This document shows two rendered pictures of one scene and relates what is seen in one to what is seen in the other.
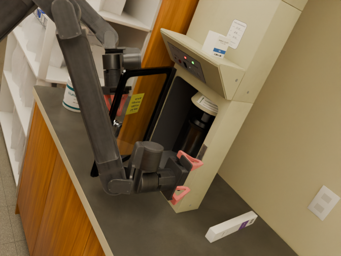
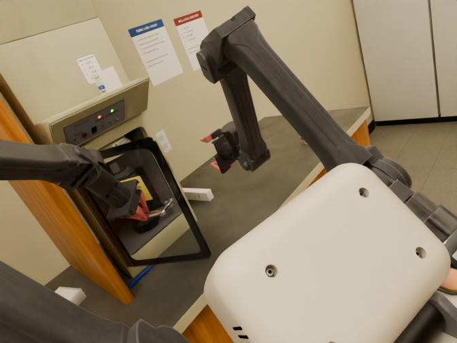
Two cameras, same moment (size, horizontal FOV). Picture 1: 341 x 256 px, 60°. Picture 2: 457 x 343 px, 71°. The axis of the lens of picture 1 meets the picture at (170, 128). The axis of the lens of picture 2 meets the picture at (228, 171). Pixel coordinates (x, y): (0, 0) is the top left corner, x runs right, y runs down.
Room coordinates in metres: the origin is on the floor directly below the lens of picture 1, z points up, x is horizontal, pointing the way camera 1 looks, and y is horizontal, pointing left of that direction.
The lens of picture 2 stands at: (0.62, 0.95, 1.56)
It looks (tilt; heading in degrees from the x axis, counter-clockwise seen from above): 23 degrees down; 274
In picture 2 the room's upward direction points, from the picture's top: 22 degrees counter-clockwise
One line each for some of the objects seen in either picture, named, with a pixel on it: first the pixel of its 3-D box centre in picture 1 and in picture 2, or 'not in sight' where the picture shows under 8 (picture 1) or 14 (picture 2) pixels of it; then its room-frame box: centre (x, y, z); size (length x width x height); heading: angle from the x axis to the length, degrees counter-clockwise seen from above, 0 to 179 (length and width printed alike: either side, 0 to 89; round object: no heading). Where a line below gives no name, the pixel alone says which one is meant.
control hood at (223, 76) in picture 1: (194, 62); (103, 114); (0.95, 0.01, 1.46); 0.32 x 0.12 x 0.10; 43
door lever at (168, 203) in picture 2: not in sight; (154, 210); (0.89, 0.19, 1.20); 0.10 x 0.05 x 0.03; 160
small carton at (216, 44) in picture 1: (215, 44); (107, 80); (0.91, -0.03, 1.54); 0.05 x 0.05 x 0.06; 39
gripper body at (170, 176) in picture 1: (163, 179); (229, 151); (0.65, -0.03, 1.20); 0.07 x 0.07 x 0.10; 43
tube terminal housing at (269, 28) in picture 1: (215, 103); (100, 155); (1.08, -0.12, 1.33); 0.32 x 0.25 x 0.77; 43
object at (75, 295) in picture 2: not in sight; (54, 311); (1.37, 0.13, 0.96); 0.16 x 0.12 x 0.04; 61
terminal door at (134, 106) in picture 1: (133, 119); (140, 211); (0.95, 0.13, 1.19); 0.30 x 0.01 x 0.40; 160
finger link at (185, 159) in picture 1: (188, 167); (211, 142); (0.70, -0.09, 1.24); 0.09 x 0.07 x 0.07; 133
